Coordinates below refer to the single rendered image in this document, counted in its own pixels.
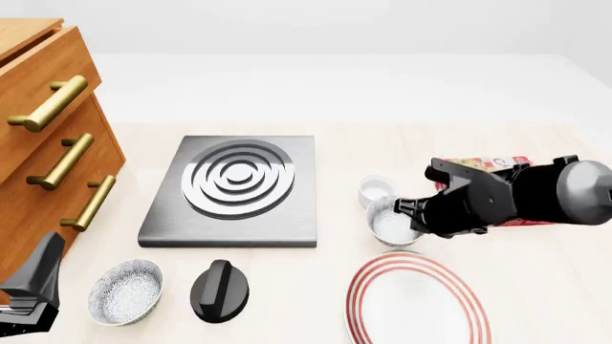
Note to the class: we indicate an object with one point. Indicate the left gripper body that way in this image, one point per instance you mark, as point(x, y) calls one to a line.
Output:
point(26, 317)

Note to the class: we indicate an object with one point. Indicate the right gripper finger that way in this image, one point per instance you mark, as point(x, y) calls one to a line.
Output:
point(432, 228)
point(408, 208)

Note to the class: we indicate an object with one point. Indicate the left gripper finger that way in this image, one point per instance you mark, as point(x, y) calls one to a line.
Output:
point(45, 272)

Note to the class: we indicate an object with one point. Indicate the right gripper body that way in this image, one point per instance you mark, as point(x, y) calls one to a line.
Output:
point(468, 208)

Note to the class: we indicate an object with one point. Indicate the patterned black and white bowl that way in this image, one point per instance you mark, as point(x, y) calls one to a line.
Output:
point(125, 294)
point(388, 226)

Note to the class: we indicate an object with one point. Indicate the small white ramekin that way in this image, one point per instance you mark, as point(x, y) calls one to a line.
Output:
point(375, 186)

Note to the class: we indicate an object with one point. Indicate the white plate with red rings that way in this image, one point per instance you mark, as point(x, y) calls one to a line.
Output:
point(416, 308)

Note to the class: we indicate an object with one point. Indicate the flat black stove plate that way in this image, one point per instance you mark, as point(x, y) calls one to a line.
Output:
point(167, 222)

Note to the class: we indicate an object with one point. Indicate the red printed food box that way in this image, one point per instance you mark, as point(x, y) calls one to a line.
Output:
point(478, 163)

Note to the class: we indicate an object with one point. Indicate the round black stove knob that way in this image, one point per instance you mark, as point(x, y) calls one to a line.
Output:
point(217, 290)

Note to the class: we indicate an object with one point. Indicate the wooden drawer standing slightly open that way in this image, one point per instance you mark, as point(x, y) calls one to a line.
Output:
point(28, 86)

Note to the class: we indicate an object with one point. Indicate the wooden cabinet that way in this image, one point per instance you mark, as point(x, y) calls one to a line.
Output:
point(19, 39)

